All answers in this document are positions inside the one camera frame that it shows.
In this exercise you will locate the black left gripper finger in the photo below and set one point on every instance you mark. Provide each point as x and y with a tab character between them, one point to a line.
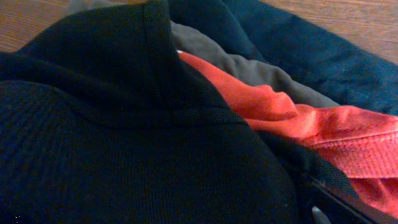
335	201

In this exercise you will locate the black t-shirt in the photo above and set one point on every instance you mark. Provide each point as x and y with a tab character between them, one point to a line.
101	122

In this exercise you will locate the red folded shirt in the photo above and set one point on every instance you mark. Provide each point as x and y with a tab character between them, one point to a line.
361	143

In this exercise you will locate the dark navy folded garment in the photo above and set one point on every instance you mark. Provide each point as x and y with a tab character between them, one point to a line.
309	54

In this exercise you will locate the grey folded garment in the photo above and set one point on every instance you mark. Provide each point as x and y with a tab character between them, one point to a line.
251	72

